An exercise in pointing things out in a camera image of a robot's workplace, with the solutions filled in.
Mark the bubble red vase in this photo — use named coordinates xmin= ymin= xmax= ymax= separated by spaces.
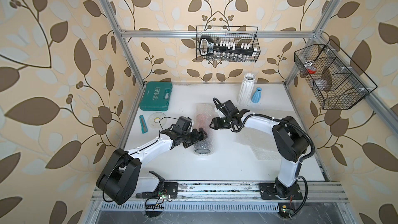
xmin=193 ymin=103 xmax=216 ymax=156

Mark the black wire basket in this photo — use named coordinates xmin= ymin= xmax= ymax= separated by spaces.
xmin=196 ymin=25 xmax=261 ymax=63
xmin=294 ymin=39 xmax=377 ymax=110

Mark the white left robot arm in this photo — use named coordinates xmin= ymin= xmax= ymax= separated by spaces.
xmin=96 ymin=116 xmax=208 ymax=205

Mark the clear tape roll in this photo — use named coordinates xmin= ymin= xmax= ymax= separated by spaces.
xmin=147 ymin=112 xmax=167 ymax=130

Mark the light blue vase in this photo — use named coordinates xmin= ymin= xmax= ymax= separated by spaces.
xmin=251 ymin=87 xmax=262 ymax=104

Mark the black wire basket back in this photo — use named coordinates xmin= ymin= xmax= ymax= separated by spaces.
xmin=196 ymin=25 xmax=261 ymax=63

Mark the red item in basket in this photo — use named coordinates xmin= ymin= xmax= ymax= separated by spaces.
xmin=303 ymin=62 xmax=318 ymax=75

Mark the white ribbed vase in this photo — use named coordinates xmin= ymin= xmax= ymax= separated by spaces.
xmin=237 ymin=73 xmax=256 ymax=105

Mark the black wire basket right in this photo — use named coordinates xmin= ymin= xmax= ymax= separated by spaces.
xmin=294 ymin=39 xmax=377 ymax=110

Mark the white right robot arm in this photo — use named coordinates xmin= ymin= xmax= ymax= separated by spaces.
xmin=209 ymin=98 xmax=315 ymax=199

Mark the green plastic tool case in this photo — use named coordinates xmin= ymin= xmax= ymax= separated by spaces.
xmin=139 ymin=82 xmax=173 ymax=112

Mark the black socket tool set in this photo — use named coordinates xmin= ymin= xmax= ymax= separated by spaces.
xmin=196 ymin=35 xmax=261 ymax=57

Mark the bubble wrap sheet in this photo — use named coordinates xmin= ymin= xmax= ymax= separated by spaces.
xmin=236 ymin=111 xmax=308 ymax=162

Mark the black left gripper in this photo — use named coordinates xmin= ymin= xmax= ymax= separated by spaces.
xmin=180 ymin=128 xmax=209 ymax=147

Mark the aluminium frame rail base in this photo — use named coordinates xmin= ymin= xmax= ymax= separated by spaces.
xmin=83 ymin=180 xmax=358 ymax=224

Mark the black corrugated cable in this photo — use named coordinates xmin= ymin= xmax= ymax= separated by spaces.
xmin=212 ymin=97 xmax=316 ymax=217

